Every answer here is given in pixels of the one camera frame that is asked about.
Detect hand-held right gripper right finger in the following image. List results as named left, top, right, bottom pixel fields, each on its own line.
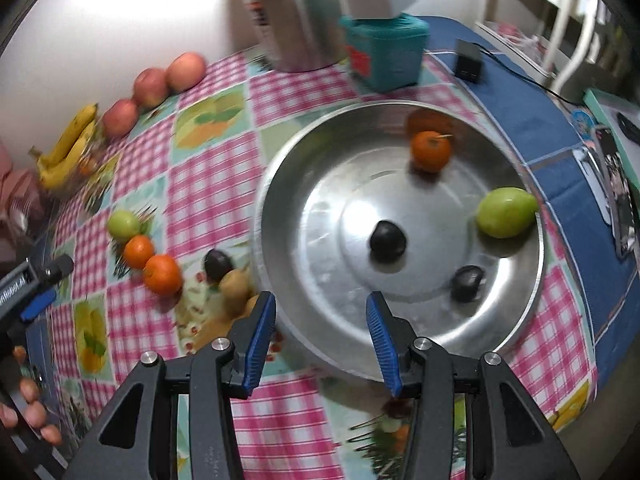
left=365, top=291, right=583, bottom=480

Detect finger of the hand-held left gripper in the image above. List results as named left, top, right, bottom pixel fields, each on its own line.
left=19, top=287, right=58, bottom=323
left=27, top=254, right=75, bottom=282

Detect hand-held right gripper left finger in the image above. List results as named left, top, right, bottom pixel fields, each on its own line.
left=62, top=291, right=277, bottom=480

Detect brown longan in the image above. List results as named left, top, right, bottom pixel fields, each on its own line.
left=218, top=269, right=251, bottom=306
left=235, top=294, right=261, bottom=326

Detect dark purple plum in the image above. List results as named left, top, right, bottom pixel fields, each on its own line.
left=203, top=249, right=233, bottom=283
left=369, top=220, right=407, bottom=262
left=450, top=265, right=486, bottom=303

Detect stainless steel basin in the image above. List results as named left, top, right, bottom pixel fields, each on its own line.
left=252, top=100, right=546, bottom=381

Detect orange tangerine with stem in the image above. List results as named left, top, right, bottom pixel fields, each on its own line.
left=410, top=130, right=453, bottom=174

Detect person's left hand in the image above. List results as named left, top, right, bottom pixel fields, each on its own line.
left=0, top=346, right=63, bottom=447

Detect yellow banana bunch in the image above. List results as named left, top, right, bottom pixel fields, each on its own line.
left=29, top=103, right=99, bottom=191

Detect red apple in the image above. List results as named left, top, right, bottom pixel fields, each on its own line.
left=102, top=99, right=140, bottom=139
left=132, top=67, right=170, bottom=109
left=166, top=51, right=207, bottom=93

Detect blue table cloth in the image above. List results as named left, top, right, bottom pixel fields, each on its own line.
left=20, top=15, right=640, bottom=411

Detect white phone stand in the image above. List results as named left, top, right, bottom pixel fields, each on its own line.
left=575, top=147, right=613, bottom=226

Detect smartphone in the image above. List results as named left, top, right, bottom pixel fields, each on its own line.
left=592, top=127, right=640, bottom=261

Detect teal box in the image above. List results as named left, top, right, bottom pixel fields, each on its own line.
left=341, top=14, right=432, bottom=94

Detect black power adapter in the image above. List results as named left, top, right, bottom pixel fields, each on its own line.
left=453, top=38, right=486, bottom=84

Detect round blue cartoon sticker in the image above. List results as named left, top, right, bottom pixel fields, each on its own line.
left=570, top=107, right=599, bottom=142

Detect green cardboard box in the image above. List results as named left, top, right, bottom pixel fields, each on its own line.
left=584, top=87, right=640, bottom=186

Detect black oval device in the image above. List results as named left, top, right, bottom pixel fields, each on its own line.
left=616, top=112, right=640, bottom=143

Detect pink plastic bag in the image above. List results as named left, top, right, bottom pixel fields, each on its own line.
left=492, top=20, right=533, bottom=48

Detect stainless steel thermos jug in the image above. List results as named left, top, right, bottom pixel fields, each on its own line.
left=232, top=0, right=353, bottom=74

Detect white plastic chair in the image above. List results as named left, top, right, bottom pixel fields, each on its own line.
left=472, top=0, right=640, bottom=106

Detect black cable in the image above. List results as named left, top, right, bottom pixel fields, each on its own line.
left=477, top=42, right=588, bottom=108

